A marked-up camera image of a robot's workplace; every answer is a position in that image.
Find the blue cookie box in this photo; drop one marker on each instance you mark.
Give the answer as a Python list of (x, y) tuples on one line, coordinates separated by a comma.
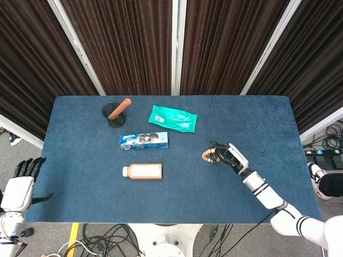
[(144, 145)]

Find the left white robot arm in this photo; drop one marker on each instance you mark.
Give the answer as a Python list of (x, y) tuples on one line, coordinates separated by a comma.
[(9, 227)]

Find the black mesh pen holder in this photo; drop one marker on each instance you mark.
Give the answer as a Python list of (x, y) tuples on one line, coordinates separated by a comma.
[(118, 121)]

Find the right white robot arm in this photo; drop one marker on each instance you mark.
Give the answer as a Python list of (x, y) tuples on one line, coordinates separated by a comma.
[(262, 190)]

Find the black power strip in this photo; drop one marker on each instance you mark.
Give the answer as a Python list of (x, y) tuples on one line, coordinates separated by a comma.
[(321, 152)]

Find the black foot pedal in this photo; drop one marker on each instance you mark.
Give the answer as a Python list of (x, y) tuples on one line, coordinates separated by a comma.
[(328, 162)]

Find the brown pleated curtain panel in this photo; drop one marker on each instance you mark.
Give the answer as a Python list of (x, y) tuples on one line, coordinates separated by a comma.
[(316, 67), (26, 67), (227, 48), (128, 48)]

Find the blue table cloth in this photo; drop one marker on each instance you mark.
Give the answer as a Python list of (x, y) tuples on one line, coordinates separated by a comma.
[(187, 198)]

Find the black white shoe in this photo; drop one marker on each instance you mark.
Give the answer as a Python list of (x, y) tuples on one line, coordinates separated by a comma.
[(15, 140)]

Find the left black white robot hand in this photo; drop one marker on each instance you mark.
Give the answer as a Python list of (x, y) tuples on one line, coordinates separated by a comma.
[(17, 192)]

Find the green plastic snack packet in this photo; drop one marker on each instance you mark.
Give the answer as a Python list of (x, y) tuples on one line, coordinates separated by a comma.
[(174, 119)]

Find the black trouser leg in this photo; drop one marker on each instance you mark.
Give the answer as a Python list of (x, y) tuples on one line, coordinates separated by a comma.
[(333, 184)]

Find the orange drink bottle white cap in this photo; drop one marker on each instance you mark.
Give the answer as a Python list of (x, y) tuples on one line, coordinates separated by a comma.
[(144, 171)]

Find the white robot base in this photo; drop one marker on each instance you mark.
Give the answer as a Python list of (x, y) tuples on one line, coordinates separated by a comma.
[(166, 241)]

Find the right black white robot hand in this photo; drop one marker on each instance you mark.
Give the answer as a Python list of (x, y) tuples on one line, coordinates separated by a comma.
[(237, 158)]

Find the orange stick in cup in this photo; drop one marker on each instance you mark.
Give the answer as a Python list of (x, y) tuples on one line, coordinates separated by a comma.
[(120, 107)]

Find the white partition frame post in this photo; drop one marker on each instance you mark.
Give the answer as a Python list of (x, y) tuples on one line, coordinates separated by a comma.
[(77, 51), (178, 48), (268, 48)]

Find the yellow floor tape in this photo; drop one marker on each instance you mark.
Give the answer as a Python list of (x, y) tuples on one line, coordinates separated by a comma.
[(73, 235)]

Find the white sneaker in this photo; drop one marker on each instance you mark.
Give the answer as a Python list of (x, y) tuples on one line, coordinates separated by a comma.
[(316, 174)]

